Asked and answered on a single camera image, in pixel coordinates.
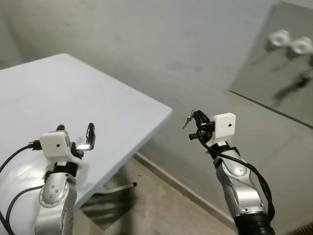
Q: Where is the silver key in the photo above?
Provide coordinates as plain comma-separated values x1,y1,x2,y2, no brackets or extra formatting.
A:
182,114,195,129

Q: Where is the white plastic table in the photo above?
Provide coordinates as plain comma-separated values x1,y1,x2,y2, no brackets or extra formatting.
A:
0,53,174,235

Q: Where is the grey metal table leg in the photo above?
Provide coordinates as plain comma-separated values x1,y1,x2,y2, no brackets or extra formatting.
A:
93,182,137,194

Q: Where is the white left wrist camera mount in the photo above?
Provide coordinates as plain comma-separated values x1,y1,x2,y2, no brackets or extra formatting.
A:
39,130,83,165

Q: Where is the white wall skirting strip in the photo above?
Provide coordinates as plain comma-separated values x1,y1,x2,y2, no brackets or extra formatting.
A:
134,153,240,234

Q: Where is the grey metal wall panel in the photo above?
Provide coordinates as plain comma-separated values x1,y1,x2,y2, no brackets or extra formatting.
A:
228,0,313,129

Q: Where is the white square wall hook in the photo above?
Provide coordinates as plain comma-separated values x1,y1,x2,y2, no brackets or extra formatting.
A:
290,37,313,59
268,30,291,50

